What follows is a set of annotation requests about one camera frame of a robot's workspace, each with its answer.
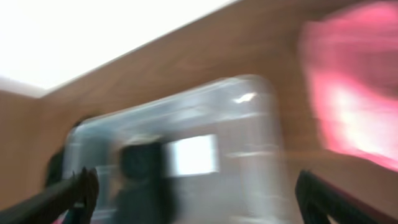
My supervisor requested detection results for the pink printed t-shirt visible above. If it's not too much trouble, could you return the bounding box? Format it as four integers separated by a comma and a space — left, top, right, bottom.
299, 1, 397, 170

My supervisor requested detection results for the black taped garment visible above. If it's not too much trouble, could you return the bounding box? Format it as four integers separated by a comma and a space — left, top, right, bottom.
113, 141, 177, 224

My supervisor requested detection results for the clear plastic storage bin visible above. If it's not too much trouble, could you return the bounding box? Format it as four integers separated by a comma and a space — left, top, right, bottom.
63, 75, 294, 223

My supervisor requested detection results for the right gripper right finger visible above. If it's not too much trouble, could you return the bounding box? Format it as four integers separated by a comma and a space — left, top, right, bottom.
295, 170, 397, 224

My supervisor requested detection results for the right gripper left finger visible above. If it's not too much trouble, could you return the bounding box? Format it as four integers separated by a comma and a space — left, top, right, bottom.
1, 168, 100, 224

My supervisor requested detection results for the white label in bin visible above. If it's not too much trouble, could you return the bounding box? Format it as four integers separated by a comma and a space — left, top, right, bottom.
166, 134, 220, 177

